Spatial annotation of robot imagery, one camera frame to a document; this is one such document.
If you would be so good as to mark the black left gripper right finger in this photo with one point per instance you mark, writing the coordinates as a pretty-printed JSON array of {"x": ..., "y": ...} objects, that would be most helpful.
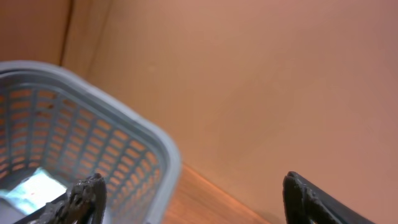
[{"x": 305, "y": 203}]

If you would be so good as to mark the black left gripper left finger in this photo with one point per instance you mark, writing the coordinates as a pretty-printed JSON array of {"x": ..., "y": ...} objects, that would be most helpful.
[{"x": 82, "y": 203}]

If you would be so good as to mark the pale teal flat packet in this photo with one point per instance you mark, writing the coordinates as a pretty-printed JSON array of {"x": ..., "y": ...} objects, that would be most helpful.
[{"x": 34, "y": 192}]

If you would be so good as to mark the grey plastic mesh basket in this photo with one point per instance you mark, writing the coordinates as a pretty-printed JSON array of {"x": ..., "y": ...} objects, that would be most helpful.
[{"x": 54, "y": 120}]

